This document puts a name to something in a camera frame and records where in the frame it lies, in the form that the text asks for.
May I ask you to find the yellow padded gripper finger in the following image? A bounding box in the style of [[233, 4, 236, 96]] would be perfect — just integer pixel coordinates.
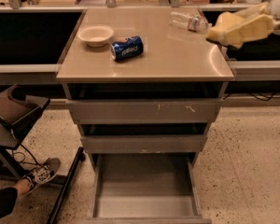
[[222, 14, 274, 48], [235, 2, 269, 19]]

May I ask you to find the yellow sponge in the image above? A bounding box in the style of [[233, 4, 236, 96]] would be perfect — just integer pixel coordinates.
[[206, 12, 244, 47]]

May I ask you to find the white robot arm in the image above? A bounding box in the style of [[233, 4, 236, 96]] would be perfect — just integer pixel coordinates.
[[217, 0, 280, 49]]

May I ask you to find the grey drawer cabinet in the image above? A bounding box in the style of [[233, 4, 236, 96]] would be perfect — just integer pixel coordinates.
[[57, 7, 233, 161]]

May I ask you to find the top drawer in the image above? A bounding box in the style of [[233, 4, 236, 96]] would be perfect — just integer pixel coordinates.
[[66, 99, 222, 124]]

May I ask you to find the middle drawer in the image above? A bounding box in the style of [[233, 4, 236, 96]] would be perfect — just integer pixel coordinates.
[[81, 134, 207, 154]]

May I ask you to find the open bottom drawer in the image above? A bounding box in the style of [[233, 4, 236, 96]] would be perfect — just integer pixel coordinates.
[[83, 153, 212, 224]]

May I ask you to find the clear plastic water bottle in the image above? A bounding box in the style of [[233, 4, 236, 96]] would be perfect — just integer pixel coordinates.
[[171, 11, 210, 33]]

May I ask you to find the blue pepsi can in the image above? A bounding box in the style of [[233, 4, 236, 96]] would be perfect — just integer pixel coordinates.
[[110, 36, 144, 62]]

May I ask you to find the white bowl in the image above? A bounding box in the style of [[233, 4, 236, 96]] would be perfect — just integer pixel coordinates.
[[77, 25, 114, 48]]

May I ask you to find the black and white sneaker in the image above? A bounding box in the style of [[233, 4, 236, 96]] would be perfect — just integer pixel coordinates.
[[23, 158, 61, 193]]

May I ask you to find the person's leg in black trousers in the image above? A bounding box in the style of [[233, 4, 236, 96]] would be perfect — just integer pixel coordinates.
[[0, 178, 32, 218]]

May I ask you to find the black cable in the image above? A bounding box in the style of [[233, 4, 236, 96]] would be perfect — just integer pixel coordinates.
[[8, 142, 50, 175]]

